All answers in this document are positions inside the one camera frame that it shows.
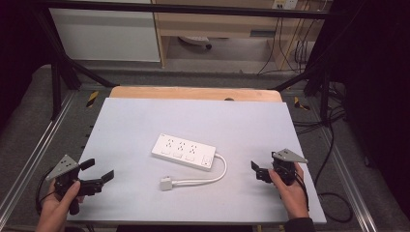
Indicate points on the white plug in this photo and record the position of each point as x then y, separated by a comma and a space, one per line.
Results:
166, 184

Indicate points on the wooden shelf unit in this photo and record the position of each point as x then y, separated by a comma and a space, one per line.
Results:
225, 24

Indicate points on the wooden table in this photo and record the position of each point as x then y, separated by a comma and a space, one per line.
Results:
193, 93

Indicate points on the pale grey table board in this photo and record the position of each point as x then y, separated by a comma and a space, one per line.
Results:
199, 122

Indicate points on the black curtain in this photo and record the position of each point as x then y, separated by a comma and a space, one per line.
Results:
19, 48
377, 96

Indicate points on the wall socket plate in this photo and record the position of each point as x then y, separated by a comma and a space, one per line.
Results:
285, 4

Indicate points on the black metal frame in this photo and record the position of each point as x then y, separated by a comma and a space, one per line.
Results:
180, 9

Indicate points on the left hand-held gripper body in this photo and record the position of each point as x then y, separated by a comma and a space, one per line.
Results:
63, 167

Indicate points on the person's right hand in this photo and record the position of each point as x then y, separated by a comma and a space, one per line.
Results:
291, 195

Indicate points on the white power strip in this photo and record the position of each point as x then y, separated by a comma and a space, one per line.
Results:
183, 151

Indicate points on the aluminium rail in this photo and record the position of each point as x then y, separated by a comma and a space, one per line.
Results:
38, 151
348, 180

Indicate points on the white extension socket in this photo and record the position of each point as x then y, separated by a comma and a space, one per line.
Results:
195, 40

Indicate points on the person's left hand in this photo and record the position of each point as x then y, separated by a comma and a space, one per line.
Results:
54, 208

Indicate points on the white cabinet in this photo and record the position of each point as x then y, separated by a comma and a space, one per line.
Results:
106, 32

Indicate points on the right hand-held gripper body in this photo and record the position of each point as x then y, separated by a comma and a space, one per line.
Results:
285, 165

